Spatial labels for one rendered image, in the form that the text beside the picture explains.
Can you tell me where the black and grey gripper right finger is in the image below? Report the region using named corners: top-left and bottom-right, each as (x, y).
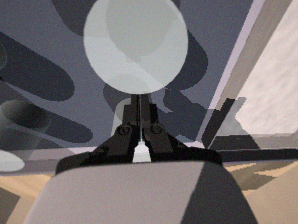
top-left (141, 93), bottom-right (223, 166)

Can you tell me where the clear glass jar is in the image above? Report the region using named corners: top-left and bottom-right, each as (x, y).
top-left (0, 100), bottom-right (51, 171)
top-left (83, 0), bottom-right (188, 94)
top-left (0, 41), bottom-right (7, 70)
top-left (111, 98), bottom-right (151, 162)

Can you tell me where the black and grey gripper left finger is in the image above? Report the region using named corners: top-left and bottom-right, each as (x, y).
top-left (55, 94), bottom-right (141, 174)

